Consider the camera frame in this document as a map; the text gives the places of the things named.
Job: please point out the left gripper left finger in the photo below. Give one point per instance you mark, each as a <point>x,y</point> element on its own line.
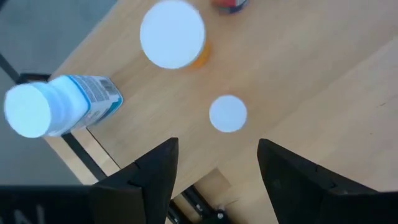
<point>146,193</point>

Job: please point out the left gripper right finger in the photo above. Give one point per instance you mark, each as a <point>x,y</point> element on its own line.
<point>286,186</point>

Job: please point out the clear plastic bottle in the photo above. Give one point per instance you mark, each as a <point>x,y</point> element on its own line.
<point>228,113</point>

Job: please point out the white bottle teal striped label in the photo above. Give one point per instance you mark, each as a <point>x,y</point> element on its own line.
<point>62,105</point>

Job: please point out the orange bottle white cap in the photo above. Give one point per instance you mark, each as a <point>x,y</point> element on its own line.
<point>172,34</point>

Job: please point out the pink bottle white cap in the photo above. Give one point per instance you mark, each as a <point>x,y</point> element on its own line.
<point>230,3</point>

